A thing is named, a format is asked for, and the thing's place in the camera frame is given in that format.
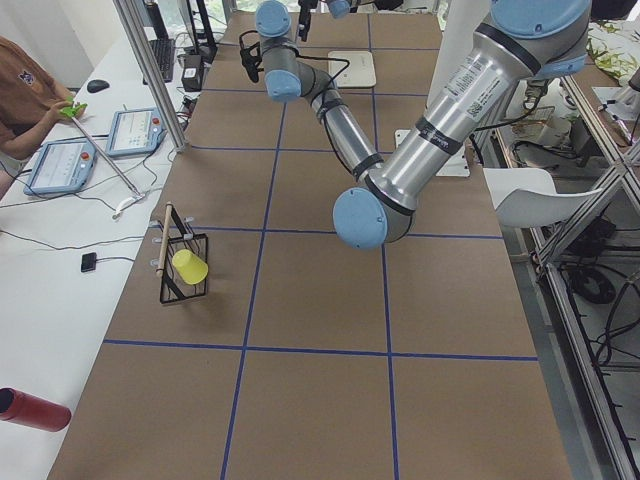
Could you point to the person in brown shirt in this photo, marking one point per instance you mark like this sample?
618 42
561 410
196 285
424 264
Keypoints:
31 102

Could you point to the teach pendant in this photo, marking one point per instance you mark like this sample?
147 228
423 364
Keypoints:
135 132
61 167

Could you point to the yellow cup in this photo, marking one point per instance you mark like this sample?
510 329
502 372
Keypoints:
190 267

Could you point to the small black puck device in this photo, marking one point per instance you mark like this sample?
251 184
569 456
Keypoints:
88 262

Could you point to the black wire cup rack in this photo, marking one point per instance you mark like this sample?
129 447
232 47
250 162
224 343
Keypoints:
176 234

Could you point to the red bottle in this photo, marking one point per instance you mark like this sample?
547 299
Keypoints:
27 410

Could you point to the near teach pendant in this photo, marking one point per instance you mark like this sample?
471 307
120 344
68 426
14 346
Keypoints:
61 167

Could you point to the black box device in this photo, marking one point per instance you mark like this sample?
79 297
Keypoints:
193 73

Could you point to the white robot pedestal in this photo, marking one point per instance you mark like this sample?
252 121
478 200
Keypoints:
450 75

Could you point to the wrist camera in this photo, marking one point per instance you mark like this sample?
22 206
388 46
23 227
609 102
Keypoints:
250 55

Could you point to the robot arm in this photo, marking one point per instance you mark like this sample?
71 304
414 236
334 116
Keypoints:
337 8
514 41

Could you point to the black computer mouse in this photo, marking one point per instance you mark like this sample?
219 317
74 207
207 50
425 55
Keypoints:
97 85

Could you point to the cream rabbit tray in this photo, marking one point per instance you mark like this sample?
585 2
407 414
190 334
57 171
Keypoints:
352 69

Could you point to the white chair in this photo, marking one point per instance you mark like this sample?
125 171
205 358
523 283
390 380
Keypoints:
527 197

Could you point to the far teach pendant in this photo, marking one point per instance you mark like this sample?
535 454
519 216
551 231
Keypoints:
135 132

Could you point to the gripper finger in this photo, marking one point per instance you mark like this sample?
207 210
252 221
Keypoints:
304 19

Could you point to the aluminium frame post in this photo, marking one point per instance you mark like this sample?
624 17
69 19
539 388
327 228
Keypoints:
131 21

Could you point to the black keyboard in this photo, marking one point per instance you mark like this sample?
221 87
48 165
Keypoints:
164 54

